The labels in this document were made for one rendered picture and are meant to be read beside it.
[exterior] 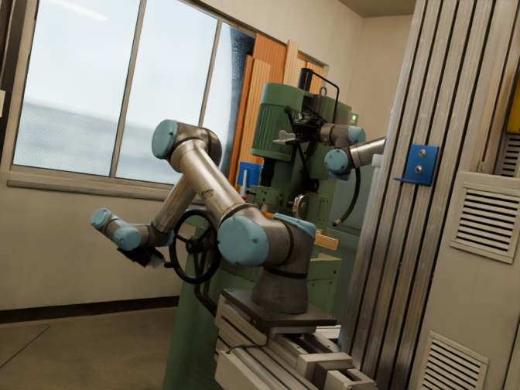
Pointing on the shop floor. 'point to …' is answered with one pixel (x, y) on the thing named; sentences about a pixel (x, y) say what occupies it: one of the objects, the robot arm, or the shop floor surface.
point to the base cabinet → (203, 317)
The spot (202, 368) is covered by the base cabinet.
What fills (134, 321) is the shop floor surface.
